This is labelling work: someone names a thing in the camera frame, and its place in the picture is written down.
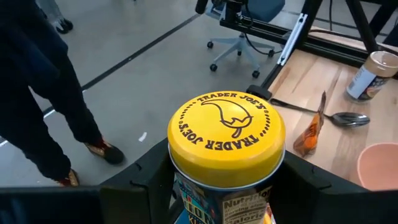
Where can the black aluminium table frame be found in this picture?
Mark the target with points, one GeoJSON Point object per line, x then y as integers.
{"type": "Point", "coordinates": [361, 25]}

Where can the small cup with brown liquid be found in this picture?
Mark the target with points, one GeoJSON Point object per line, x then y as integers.
{"type": "Point", "coordinates": [370, 77]}

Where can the silver aluminium strut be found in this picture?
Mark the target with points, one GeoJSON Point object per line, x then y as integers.
{"type": "Point", "coordinates": [292, 40]}

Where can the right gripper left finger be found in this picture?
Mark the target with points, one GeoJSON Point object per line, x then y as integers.
{"type": "Point", "coordinates": [136, 193]}

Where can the peach ceramic bowl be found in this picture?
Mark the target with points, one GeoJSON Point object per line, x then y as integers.
{"type": "Point", "coordinates": [379, 168]}

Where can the black table clamp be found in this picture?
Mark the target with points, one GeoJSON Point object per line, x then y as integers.
{"type": "Point", "coordinates": [258, 92]}

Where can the yellow lid seasoning can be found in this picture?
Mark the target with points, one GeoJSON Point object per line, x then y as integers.
{"type": "Point", "coordinates": [227, 140]}

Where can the person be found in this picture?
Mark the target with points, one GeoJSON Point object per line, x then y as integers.
{"type": "Point", "coordinates": [37, 77]}

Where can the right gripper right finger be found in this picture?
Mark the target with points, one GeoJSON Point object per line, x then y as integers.
{"type": "Point", "coordinates": [317, 199]}

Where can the blue office chair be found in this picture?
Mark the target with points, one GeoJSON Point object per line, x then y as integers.
{"type": "Point", "coordinates": [240, 45]}

